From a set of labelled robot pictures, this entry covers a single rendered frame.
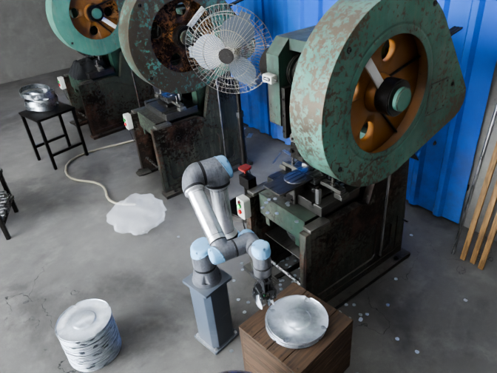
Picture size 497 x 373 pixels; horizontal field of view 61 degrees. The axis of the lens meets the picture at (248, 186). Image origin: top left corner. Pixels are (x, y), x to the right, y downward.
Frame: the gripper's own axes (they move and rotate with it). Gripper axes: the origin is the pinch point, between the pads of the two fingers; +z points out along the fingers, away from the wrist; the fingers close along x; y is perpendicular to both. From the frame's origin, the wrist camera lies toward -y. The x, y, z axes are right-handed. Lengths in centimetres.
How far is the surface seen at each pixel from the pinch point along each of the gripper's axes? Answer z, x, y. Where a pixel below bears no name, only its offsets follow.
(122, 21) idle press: -95, -16, -187
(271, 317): 16.6, 5.1, -5.4
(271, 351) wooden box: 20.3, -1.5, 9.4
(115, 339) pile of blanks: 46, -70, -53
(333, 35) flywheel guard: -107, 40, -12
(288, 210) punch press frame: -10, 36, -47
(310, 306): 16.6, 24.9, -3.0
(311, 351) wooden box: 20.4, 14.7, 17.0
